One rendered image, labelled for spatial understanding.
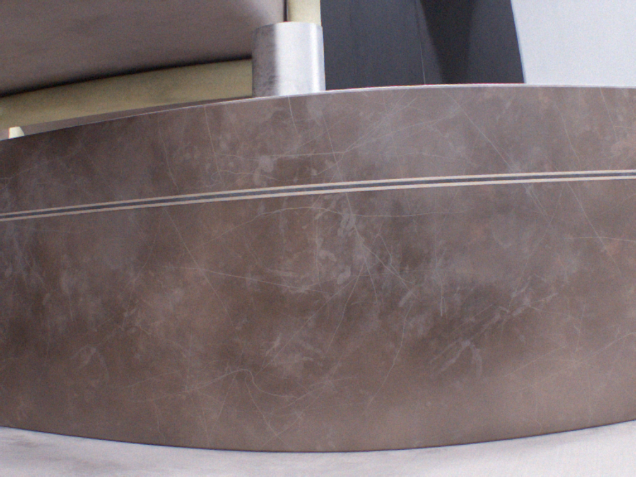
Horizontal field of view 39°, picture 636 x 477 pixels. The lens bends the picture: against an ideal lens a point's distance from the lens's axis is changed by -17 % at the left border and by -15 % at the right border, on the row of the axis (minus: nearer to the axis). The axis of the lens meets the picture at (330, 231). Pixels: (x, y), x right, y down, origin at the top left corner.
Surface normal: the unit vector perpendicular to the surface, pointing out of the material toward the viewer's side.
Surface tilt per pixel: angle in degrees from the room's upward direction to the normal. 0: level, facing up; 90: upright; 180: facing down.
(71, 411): 90
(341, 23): 90
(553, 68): 90
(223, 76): 109
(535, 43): 90
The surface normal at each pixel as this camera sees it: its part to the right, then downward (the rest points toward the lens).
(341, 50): 0.16, -0.06
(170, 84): -0.01, 0.27
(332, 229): -0.18, -0.04
